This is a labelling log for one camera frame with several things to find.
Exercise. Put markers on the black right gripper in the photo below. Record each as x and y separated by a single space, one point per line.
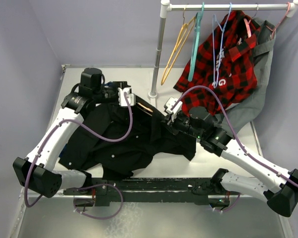
168 121

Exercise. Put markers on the metal clothes rack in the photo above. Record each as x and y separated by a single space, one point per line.
166 6

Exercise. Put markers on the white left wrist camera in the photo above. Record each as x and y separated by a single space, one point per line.
126 97

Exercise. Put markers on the pink hanger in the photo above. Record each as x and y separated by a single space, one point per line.
243 31
274 30

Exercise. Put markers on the teal hanger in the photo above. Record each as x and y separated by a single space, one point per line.
197 29

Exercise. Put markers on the blue garment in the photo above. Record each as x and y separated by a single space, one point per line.
63 151

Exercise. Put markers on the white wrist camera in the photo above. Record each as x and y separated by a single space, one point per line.
126 97
172 105

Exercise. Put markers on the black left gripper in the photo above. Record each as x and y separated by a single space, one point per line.
119 85

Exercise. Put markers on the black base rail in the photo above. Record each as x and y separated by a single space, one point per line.
199 191

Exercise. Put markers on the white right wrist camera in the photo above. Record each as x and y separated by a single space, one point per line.
172 105

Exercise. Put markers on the grey shirt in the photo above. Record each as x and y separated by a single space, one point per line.
246 111

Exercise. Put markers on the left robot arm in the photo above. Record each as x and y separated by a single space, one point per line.
36 171

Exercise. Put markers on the red black plaid shirt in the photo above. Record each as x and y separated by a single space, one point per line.
223 66

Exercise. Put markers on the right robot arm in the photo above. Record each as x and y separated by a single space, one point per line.
276 186

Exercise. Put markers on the black button shirt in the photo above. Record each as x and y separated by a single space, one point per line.
119 160

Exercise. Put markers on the beige wooden hanger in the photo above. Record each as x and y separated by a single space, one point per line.
145 109

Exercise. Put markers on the yellow hanger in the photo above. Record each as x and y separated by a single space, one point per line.
182 37

